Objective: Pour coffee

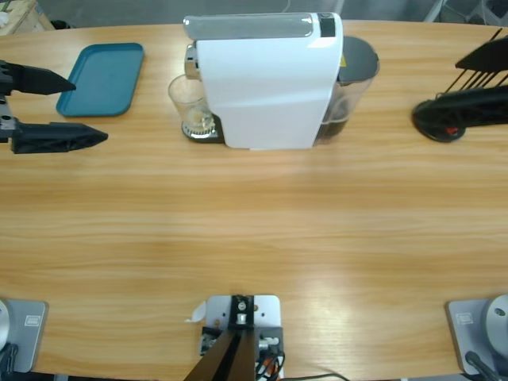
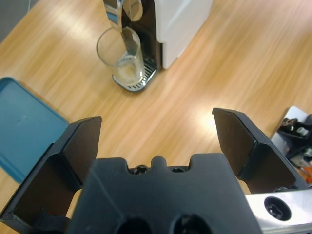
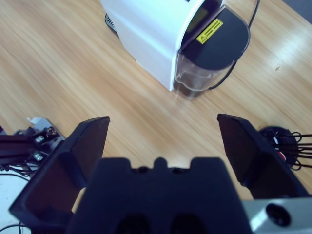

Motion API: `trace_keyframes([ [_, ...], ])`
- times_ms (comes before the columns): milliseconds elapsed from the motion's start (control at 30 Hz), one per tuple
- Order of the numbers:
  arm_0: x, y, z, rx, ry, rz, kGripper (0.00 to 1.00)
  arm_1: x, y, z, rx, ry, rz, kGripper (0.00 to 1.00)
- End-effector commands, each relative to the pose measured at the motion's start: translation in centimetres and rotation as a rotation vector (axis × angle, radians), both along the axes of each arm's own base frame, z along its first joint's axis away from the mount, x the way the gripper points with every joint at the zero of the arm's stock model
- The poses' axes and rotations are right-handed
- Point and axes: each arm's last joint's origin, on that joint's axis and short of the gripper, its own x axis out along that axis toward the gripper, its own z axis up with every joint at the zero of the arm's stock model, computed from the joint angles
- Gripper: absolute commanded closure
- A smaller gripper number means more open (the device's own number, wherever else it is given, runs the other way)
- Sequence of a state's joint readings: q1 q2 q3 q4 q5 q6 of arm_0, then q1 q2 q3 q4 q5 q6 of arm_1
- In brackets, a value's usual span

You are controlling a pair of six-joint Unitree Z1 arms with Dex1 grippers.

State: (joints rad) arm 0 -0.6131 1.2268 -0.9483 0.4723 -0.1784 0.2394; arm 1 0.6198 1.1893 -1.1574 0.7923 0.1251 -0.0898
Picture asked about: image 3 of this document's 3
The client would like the white capsule coffee machine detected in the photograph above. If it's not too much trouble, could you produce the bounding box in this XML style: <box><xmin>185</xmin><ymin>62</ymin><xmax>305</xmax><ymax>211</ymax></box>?
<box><xmin>100</xmin><ymin>0</ymin><xmax>226</xmax><ymax>92</ymax></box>

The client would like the metal drip tray grille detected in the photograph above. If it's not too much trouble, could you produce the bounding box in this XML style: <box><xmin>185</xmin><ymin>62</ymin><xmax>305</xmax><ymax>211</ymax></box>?
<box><xmin>104</xmin><ymin>13</ymin><xmax>119</xmax><ymax>34</ymax></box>

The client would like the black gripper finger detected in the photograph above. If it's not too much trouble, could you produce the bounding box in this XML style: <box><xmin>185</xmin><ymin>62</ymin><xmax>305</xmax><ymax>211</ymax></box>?
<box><xmin>216</xmin><ymin>113</ymin><xmax>310</xmax><ymax>199</ymax></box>
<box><xmin>8</xmin><ymin>116</ymin><xmax>111</xmax><ymax>232</ymax></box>

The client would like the thin black power cable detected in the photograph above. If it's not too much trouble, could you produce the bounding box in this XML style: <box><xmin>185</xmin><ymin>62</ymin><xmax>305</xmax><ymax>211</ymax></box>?
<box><xmin>209</xmin><ymin>0</ymin><xmax>261</xmax><ymax>90</ymax></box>

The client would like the white block with dark post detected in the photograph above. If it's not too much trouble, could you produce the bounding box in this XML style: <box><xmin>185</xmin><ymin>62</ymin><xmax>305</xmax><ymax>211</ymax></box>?
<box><xmin>0</xmin><ymin>117</ymin><xmax>67</xmax><ymax>173</ymax></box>

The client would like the black cable under table edge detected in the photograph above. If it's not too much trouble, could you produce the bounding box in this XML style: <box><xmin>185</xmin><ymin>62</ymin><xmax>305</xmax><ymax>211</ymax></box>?
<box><xmin>0</xmin><ymin>220</ymin><xmax>31</xmax><ymax>234</ymax></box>

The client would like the black and orange cable bundle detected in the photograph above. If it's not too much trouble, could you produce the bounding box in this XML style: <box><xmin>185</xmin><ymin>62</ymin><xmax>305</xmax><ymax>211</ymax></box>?
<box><xmin>0</xmin><ymin>162</ymin><xmax>39</xmax><ymax>182</ymax></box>

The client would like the clear water tank black lid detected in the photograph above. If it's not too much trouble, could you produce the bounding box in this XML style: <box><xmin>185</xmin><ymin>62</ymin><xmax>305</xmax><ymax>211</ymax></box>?
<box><xmin>172</xmin><ymin>6</ymin><xmax>251</xmax><ymax>102</ymax></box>

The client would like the black wire capsule holder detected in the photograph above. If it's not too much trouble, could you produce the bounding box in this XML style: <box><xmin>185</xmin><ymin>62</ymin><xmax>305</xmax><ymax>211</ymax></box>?
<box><xmin>257</xmin><ymin>125</ymin><xmax>312</xmax><ymax>171</ymax></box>

